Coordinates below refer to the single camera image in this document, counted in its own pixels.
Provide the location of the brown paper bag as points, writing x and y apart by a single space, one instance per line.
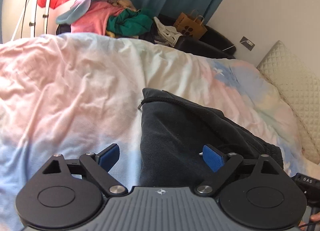
191 25

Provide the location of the white plastic bag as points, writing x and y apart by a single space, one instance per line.
168 33

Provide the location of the green clothing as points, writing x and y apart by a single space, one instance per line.
130 23

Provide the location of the pastel bed duvet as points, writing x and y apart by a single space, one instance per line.
78 92

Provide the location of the beige quilted headboard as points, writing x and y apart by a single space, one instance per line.
298 86

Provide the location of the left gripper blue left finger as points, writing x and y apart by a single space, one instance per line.
97 166

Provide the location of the wall power socket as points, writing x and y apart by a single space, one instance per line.
247 43

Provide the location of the pink clothing pile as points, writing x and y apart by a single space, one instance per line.
95 19

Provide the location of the black sweatpants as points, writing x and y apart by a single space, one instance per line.
174 131

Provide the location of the white garment steamer stand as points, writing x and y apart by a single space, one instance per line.
33 18

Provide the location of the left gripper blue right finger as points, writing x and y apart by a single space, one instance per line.
223 167

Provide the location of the person's right hand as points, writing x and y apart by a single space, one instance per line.
314 219

